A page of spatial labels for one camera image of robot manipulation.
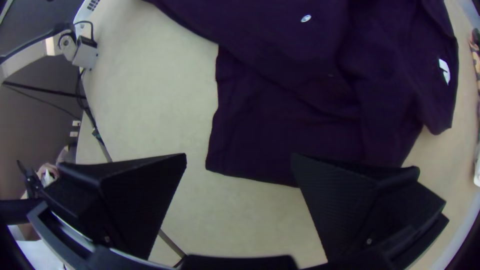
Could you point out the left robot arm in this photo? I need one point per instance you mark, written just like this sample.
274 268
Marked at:
30 22

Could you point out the white laundry basket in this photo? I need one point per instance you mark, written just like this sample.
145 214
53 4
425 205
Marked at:
86 9

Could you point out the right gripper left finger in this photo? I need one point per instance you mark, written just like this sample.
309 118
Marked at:
127 195

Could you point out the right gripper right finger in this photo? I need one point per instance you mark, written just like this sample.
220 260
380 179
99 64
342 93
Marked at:
356 210

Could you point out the dark t-shirt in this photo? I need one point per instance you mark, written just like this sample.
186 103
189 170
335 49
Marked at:
300 93

